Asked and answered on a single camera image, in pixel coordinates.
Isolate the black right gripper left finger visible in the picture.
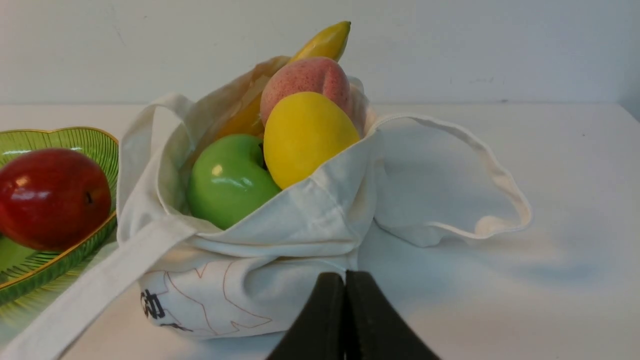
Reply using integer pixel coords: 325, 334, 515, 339
267, 272, 345, 360

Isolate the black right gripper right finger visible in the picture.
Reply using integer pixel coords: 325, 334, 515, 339
345, 271, 440, 360

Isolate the yellow banana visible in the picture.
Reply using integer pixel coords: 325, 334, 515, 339
214, 21, 351, 141

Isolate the white canvas tote bag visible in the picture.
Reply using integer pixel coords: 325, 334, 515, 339
1, 55, 532, 360

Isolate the green apple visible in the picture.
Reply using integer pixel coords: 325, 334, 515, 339
186, 134, 281, 230

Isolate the yellow lemon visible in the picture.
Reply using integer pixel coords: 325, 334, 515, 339
263, 91, 361, 190

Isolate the pink peach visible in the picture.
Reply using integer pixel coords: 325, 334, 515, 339
260, 56, 354, 125

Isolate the red apple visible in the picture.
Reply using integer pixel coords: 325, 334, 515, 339
0, 148, 112, 252

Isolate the green glass plate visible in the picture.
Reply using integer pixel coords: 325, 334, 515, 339
0, 126, 119, 305

